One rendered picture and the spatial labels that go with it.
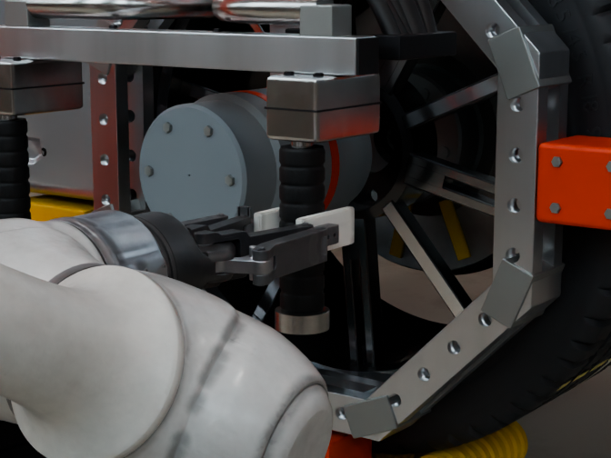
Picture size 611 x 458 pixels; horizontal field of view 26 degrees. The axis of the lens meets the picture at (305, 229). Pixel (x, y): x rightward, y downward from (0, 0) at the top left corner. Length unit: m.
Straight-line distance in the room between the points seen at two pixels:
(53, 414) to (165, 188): 0.60
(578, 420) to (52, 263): 2.54
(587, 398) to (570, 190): 2.24
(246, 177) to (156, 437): 0.54
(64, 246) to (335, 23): 0.35
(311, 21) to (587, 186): 0.28
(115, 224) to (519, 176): 0.44
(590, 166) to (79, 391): 0.62
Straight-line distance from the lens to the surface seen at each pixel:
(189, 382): 0.64
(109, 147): 1.46
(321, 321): 1.05
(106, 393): 0.63
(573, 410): 3.28
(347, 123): 1.04
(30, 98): 1.25
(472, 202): 1.32
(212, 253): 0.90
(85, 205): 1.76
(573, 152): 1.14
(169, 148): 1.20
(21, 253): 0.76
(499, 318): 1.20
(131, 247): 0.84
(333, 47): 1.03
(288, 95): 1.02
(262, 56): 1.07
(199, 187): 1.19
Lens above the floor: 1.03
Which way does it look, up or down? 11 degrees down
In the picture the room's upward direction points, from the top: straight up
